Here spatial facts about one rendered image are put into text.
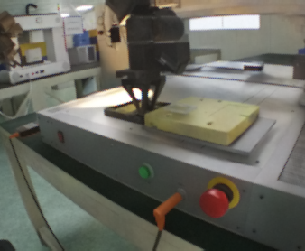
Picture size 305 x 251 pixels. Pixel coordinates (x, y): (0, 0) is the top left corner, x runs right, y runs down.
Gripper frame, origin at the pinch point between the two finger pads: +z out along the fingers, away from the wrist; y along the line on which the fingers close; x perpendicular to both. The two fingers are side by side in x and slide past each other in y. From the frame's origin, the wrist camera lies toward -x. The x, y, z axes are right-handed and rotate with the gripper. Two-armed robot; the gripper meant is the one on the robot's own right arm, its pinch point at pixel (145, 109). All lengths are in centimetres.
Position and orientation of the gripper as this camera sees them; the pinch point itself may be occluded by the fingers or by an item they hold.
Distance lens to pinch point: 53.4
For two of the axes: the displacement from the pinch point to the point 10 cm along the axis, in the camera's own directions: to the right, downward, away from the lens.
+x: -7.5, -1.8, 6.4
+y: 6.6, -3.0, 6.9
